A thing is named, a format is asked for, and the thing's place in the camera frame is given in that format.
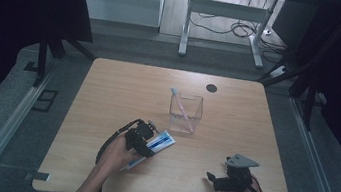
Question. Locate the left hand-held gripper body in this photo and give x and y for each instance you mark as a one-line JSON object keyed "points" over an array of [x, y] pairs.
{"points": [[144, 130]]}

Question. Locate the black metal stand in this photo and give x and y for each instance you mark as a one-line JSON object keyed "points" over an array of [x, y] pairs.
{"points": [[42, 57], [310, 95]]}

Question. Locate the white power strip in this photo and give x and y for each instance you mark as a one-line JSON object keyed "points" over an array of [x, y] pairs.
{"points": [[279, 71]]}

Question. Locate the pink toothbrush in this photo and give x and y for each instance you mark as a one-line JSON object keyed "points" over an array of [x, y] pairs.
{"points": [[183, 111]]}

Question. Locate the white metal desk frame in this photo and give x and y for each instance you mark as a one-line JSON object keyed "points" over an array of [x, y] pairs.
{"points": [[227, 9]]}

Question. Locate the person's left hand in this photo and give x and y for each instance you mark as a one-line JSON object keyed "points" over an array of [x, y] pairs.
{"points": [[116, 155]]}

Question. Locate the aluminium rail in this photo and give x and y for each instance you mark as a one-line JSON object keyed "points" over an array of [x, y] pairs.
{"points": [[5, 133], [316, 170]]}

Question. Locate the clear plastic container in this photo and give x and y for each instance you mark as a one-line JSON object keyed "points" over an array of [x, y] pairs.
{"points": [[190, 107]]}

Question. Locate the blue and white toothpaste tube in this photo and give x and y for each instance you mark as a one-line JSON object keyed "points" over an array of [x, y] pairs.
{"points": [[162, 142]]}

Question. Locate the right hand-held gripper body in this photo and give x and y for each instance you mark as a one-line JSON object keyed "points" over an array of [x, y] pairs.
{"points": [[238, 176]]}

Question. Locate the black round table grommet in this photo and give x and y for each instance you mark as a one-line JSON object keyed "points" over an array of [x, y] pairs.
{"points": [[211, 88]]}

